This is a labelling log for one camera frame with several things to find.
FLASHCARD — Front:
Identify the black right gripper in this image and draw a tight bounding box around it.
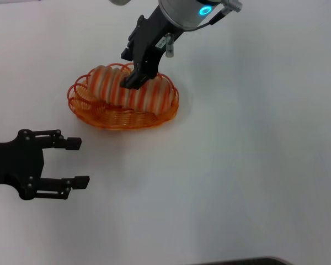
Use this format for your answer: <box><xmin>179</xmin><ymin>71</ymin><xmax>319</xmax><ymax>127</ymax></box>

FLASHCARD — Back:
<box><xmin>120</xmin><ymin>4</ymin><xmax>184</xmax><ymax>91</ymax></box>

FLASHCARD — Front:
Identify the orange striped bread loaf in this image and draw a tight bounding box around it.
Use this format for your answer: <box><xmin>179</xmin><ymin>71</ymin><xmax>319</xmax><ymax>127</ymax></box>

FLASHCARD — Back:
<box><xmin>87</xmin><ymin>65</ymin><xmax>175</xmax><ymax>113</ymax></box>

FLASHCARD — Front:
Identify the black robot torso edge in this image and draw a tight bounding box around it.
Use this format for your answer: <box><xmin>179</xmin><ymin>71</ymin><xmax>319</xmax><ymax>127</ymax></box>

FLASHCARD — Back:
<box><xmin>201</xmin><ymin>256</ymin><xmax>290</xmax><ymax>265</ymax></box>

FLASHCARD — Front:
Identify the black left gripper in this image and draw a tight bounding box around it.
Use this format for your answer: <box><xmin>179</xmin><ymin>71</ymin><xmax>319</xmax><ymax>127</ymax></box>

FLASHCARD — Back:
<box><xmin>0</xmin><ymin>129</ymin><xmax>90</xmax><ymax>201</ymax></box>

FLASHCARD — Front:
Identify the orange wire basket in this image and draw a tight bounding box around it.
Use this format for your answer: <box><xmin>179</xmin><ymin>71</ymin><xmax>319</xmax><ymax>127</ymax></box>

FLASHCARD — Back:
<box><xmin>67</xmin><ymin>62</ymin><xmax>180</xmax><ymax>131</ymax></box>

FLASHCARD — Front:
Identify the grey metal cable connector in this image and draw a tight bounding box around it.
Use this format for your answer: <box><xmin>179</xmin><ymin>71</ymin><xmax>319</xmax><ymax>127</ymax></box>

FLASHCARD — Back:
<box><xmin>164</xmin><ymin>32</ymin><xmax>175</xmax><ymax>58</ymax></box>

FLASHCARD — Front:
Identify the grey connector with black cable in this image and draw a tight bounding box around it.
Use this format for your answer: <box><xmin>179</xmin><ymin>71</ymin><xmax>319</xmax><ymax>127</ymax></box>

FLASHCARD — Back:
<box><xmin>194</xmin><ymin>0</ymin><xmax>243</xmax><ymax>30</ymax></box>

